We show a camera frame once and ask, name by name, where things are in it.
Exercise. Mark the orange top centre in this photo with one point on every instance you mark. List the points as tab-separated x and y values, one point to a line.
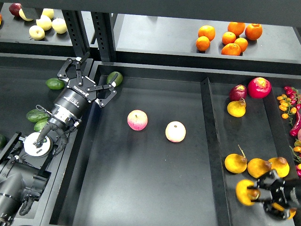
236	27

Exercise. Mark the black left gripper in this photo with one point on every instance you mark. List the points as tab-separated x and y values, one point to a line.
81	91

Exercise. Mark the pale yellow pear middle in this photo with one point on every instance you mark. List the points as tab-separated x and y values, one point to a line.
44	22

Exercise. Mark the black perforated shelf post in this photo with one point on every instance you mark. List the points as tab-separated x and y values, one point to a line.
103	26
77	32

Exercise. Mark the pink red apple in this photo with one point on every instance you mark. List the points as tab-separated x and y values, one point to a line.
137	120

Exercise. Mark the orange centre small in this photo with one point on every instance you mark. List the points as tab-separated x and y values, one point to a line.
228	37

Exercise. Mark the black perforated shelf post right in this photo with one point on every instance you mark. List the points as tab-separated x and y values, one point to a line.
103	26

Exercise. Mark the black left tray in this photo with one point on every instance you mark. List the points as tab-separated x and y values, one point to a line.
22	87

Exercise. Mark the black centre tray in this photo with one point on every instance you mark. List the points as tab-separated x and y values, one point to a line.
140	178

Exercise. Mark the orange cherry tomato bunch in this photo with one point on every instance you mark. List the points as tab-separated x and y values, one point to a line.
286	106

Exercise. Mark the pale yellow pear right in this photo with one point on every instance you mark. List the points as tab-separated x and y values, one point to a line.
59	25

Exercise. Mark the pale yellow pear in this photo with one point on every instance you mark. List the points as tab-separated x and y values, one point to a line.
44	22
59	25
49	12
36	32

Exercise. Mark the yellow pear right in bin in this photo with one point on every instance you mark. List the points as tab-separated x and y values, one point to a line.
281	166

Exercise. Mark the orange small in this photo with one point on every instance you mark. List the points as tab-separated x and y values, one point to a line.
243	43
228	37

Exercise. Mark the black tray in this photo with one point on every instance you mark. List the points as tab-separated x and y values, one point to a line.
22	87
140	178
260	132

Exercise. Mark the bright red apple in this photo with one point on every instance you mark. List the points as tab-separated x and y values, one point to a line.
259	87

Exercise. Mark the orange front bottom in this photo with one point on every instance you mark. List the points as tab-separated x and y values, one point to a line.
231	49

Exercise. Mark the dark red apple on shelf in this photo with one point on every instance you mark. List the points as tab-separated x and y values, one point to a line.
14	9

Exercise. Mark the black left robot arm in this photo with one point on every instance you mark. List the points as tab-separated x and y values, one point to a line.
24	160

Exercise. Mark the red chili pepper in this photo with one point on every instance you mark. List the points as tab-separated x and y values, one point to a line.
297	126

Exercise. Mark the yellow pear near red apples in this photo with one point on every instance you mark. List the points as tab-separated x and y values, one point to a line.
237	108

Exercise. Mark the orange top left of pile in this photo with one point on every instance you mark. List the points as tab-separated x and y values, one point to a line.
207	31

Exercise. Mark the green avocado cluster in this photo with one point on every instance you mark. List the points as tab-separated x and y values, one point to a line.
40	124
36	115

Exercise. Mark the green avocado left edge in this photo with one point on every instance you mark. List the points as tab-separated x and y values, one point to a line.
3	141

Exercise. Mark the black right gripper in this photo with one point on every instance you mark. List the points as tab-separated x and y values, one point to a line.
274	190

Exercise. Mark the yellow pear middle in bin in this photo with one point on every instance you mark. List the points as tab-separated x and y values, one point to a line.
257	167

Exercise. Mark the orange left front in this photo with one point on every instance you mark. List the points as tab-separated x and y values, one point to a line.
202	43

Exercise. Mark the yellow pear left in bin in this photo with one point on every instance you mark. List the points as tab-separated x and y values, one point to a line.
236	163

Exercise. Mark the black perforated shelf post left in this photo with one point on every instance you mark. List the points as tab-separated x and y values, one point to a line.
77	32

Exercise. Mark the black right tray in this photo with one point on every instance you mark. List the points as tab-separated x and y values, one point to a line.
260	132

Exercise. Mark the pale pink apple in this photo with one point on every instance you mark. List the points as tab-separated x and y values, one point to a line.
175	131

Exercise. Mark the pale yellow pear front left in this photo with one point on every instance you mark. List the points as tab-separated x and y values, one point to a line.
36	32

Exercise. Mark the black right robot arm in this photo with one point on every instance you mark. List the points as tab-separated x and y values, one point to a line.
296	193

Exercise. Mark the green avocado middle cluster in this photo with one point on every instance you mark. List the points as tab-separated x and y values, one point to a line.
40	124

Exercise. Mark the yellow pear lower right bin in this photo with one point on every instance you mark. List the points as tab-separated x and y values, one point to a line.
287	213

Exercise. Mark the green avocado top left tray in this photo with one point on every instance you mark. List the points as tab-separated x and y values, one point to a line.
55	84

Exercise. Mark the yellow pear in bin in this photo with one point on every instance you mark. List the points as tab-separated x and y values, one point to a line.
236	163
281	166
257	167

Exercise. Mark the green avocado upper cluster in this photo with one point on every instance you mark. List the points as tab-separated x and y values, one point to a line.
36	115

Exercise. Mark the orange right small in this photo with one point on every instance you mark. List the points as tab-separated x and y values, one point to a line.
243	43

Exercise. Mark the pale yellow pear half hidden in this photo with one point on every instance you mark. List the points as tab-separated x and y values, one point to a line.
23	16

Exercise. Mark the pale yellow pear back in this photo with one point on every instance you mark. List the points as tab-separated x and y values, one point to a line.
49	12

